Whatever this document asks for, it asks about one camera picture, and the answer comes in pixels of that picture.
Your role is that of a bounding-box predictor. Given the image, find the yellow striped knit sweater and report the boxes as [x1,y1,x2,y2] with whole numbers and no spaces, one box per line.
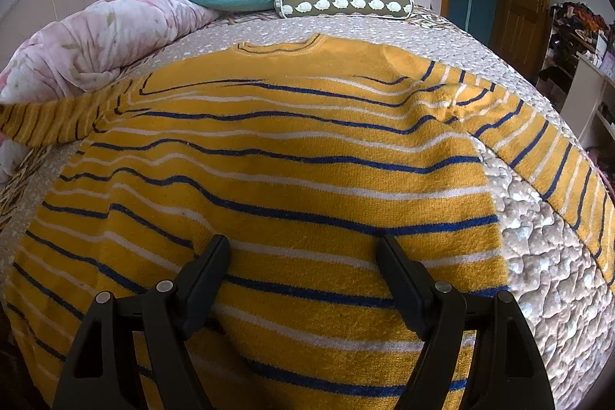
[0,32,615,410]

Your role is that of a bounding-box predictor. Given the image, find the white tv cabinet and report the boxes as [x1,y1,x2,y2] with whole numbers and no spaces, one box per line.
[560,54,614,152]

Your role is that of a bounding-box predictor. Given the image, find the pink floral duvet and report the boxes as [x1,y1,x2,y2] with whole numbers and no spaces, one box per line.
[1,0,220,104]

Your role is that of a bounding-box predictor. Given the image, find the green patterned bolster pillow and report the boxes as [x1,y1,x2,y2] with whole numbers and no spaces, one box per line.
[274,0,414,20]

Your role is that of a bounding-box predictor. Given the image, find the shoe rack with clutter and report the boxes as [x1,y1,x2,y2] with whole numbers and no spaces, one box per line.
[535,1,614,111]

